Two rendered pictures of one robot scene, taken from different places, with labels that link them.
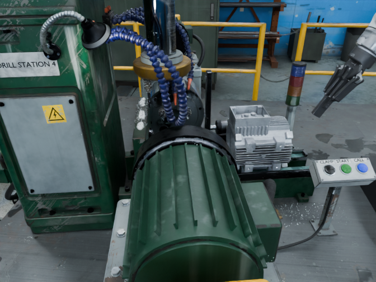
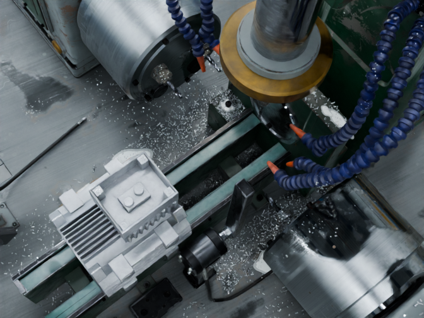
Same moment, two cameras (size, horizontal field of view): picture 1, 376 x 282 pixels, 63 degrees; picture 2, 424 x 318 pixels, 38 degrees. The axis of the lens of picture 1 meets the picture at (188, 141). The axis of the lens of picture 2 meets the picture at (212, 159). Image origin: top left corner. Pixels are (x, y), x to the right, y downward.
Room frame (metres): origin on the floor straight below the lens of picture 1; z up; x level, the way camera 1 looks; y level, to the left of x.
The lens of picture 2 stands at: (1.30, -0.34, 2.17)
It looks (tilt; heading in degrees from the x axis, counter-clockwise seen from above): 68 degrees down; 139
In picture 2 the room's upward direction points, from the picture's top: 7 degrees clockwise
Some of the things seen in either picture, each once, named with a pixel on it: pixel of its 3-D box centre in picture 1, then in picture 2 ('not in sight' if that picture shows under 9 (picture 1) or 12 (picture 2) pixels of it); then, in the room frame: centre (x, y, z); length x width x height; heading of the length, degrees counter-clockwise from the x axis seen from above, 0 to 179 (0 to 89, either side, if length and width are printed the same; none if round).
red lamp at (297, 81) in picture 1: (296, 79); not in sight; (1.28, -0.48, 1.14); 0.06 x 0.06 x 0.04
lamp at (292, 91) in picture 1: (294, 89); not in sight; (1.28, -0.48, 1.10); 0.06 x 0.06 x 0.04
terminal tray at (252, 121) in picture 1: (248, 120); (134, 197); (0.96, -0.22, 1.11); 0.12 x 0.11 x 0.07; 94
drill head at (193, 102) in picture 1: (174, 103); (354, 264); (1.28, 0.06, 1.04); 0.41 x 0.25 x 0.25; 4
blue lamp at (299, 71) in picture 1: (298, 69); not in sight; (1.28, -0.48, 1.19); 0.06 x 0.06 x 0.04
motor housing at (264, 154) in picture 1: (256, 142); (121, 225); (0.97, -0.26, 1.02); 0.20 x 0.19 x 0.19; 94
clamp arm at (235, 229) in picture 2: (208, 103); (237, 211); (1.09, -0.08, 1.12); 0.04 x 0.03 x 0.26; 94
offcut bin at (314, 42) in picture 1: (307, 37); not in sight; (5.45, -2.10, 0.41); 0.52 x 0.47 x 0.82; 84
